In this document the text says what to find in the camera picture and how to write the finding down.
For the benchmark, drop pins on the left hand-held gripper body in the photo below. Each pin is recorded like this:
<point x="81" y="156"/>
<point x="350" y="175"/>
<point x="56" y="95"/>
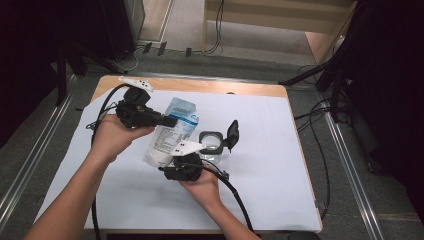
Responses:
<point x="135" y="113"/>

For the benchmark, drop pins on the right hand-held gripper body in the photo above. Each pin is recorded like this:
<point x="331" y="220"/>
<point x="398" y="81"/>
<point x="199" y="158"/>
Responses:
<point x="186" y="168"/>

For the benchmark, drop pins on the blue white refill pouch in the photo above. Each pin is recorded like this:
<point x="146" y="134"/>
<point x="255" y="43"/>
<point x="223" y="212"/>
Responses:
<point x="166" y="140"/>

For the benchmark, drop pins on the clear container with black lid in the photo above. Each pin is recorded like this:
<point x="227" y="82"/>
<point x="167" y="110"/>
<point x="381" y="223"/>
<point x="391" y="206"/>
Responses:
<point x="231" y="133"/>

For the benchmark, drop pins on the person's right hand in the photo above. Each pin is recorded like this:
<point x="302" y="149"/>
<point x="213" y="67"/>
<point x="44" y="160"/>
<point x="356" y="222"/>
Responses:
<point x="206" y="190"/>

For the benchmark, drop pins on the person's left hand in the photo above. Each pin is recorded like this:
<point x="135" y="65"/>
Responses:
<point x="111" y="136"/>

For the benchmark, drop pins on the black tape strip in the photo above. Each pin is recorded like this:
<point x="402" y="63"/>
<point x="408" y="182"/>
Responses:
<point x="162" y="48"/>
<point x="147" y="47"/>

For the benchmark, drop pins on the white table cover sheet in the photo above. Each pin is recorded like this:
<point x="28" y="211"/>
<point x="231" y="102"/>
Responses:
<point x="266" y="166"/>

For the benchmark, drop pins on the black metal stand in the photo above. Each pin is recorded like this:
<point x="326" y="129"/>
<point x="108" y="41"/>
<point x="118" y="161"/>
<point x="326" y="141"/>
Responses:
<point x="61" y="73"/>
<point x="335" y="83"/>

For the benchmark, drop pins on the dark curtain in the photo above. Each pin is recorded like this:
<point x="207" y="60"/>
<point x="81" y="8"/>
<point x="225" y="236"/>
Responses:
<point x="30" y="40"/>
<point x="393" y="83"/>

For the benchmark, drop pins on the light wooden shelf unit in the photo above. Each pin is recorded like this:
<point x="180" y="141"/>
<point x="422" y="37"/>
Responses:
<point x="280" y="16"/>

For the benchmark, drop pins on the metal floor rail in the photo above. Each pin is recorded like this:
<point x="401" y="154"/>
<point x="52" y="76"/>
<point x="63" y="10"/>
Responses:
<point x="353" y="176"/>
<point x="30" y="163"/>

